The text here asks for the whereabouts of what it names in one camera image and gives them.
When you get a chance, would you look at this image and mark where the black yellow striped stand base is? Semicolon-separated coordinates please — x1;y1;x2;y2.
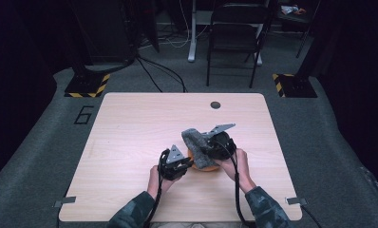
272;73;318;99
64;72;111;99

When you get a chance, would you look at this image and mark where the orange plush toy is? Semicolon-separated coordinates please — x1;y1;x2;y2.
187;148;221;173

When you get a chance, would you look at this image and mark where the dark curtain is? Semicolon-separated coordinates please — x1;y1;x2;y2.
316;0;378;203
0;0;58;188

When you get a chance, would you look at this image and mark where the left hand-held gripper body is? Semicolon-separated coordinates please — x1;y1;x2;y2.
158;144;185;181

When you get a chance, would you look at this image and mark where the white floor cable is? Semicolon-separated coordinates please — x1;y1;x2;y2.
139;0;210;50

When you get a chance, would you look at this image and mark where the person's left hand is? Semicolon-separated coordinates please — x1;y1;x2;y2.
146;164;181;200

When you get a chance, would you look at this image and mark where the black folding chair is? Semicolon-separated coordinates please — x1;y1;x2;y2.
205;2;272;89

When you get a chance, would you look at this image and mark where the left hand-held gripper cable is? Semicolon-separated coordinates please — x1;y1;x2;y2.
143;151;166;228

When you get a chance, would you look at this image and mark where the black floor cable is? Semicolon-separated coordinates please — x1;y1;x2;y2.
135;56;163;93
139;56;188;93

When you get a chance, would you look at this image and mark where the person's right hand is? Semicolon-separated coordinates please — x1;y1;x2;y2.
214;147;257;194

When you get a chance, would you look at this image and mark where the small orange white object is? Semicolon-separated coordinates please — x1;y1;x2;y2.
281;4;307;16

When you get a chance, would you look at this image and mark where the hand-held gripper cable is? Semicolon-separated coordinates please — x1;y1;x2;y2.
143;151;166;228
215;141;253;228

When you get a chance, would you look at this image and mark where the grey tape strip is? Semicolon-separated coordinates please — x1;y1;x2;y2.
53;196;77;208
286;197;308;206

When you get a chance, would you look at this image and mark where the white desk leg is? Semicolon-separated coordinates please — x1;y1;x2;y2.
187;0;198;63

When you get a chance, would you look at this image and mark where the dark cabinet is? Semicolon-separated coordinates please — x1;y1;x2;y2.
72;0;138;65

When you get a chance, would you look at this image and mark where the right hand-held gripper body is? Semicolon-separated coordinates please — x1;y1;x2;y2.
202;123;237;161

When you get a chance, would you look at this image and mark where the dark side table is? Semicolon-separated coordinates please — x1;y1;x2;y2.
276;0;321;59

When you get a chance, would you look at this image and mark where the right hand-held gripper cable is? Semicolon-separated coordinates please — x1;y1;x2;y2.
215;141;253;228

